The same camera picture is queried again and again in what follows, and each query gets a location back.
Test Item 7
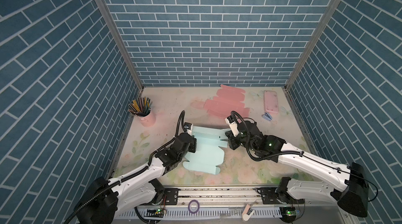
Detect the mint green paper box sheet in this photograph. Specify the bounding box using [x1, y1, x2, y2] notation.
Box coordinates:
[183, 126, 229, 175]

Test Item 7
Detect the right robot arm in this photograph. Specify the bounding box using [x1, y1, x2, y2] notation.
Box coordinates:
[225, 117, 372, 218]

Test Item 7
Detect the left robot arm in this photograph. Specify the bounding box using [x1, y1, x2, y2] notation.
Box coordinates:
[64, 111, 196, 224]

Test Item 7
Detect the pink paper box sheet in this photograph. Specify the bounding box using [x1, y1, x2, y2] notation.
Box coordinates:
[203, 85, 250, 119]

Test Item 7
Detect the pink pencil case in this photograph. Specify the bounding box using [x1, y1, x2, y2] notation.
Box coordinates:
[263, 91, 279, 115]

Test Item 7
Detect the pink metal pencil bucket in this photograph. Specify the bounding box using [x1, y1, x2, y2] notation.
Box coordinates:
[138, 110, 156, 127]

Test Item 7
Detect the bundle of colored pencils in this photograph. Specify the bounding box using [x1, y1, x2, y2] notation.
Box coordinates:
[128, 97, 152, 117]

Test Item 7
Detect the purple tape roll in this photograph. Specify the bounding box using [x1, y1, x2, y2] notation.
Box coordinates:
[187, 199, 200, 215]

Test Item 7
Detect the white pink clip tool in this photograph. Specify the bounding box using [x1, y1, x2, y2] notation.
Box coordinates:
[241, 204, 255, 221]

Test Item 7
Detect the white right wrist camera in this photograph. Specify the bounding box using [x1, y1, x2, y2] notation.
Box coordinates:
[225, 116, 239, 137]

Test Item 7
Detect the aluminium front rail frame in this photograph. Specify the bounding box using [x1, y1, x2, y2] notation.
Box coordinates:
[114, 178, 339, 224]

